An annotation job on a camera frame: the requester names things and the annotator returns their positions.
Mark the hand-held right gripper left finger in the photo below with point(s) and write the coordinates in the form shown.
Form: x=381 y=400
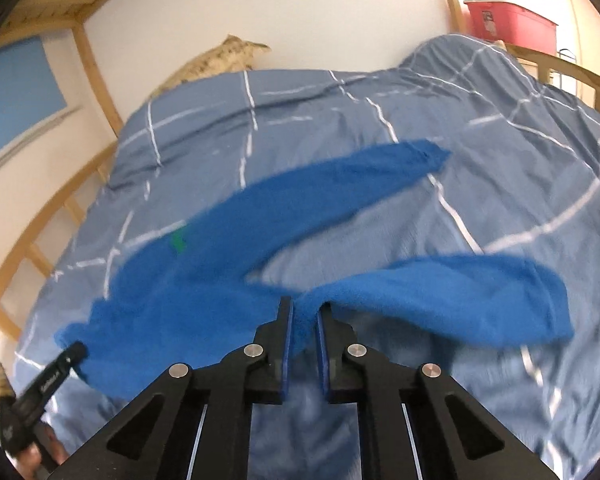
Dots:
x=287 y=340

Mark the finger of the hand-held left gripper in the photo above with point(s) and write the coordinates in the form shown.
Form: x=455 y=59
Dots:
x=55 y=372

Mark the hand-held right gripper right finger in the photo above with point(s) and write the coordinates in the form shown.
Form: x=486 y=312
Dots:
x=323 y=355

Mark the blue fleece pants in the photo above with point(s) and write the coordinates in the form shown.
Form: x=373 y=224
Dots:
x=260 y=220

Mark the person's left hand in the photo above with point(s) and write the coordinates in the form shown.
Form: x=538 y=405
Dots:
x=55 y=452

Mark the blue checked duvet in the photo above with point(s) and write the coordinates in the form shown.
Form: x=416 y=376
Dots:
x=479 y=135

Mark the beige patterned pillow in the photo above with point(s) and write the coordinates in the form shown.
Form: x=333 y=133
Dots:
x=215 y=60

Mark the red storage box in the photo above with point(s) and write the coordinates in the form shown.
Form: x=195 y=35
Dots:
x=509 y=22

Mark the blue wall poster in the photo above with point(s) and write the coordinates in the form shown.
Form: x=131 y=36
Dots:
x=15 y=95

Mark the wooden bed frame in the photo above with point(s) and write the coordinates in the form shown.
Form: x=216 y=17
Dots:
x=94 y=70

